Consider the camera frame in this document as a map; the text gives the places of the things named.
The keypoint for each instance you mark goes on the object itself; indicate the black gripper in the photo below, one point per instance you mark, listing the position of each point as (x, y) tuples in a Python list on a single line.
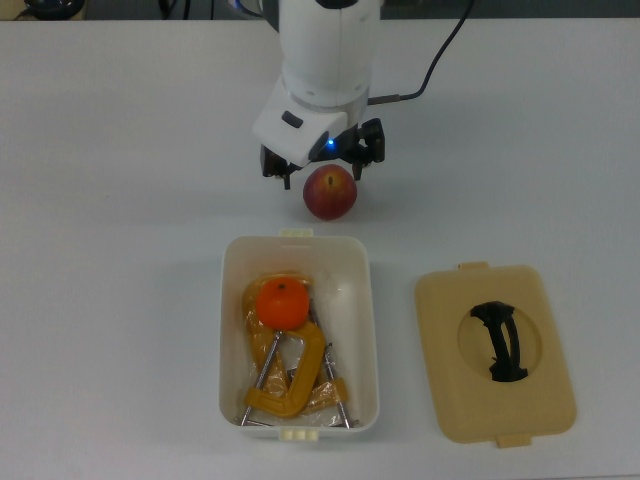
[(347, 142)]

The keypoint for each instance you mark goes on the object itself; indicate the orange toy mandarin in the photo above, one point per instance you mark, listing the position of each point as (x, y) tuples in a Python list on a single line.
[(282, 304)]

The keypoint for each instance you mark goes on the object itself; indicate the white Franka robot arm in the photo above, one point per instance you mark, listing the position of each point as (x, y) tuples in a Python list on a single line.
[(325, 60)]

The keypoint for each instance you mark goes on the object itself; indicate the white plastic container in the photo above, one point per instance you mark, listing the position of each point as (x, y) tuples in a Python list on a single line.
[(350, 320)]

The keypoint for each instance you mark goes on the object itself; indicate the red toy apple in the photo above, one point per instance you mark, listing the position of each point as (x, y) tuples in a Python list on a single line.
[(330, 195)]

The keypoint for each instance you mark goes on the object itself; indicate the large orange C-clamp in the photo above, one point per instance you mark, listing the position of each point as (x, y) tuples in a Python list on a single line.
[(257, 345)]

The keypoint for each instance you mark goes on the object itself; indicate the small orange C-clamp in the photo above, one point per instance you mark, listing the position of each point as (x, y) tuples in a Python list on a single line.
[(307, 365)]

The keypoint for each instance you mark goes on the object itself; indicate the dark round background object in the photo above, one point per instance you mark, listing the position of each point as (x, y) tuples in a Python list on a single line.
[(52, 6)]

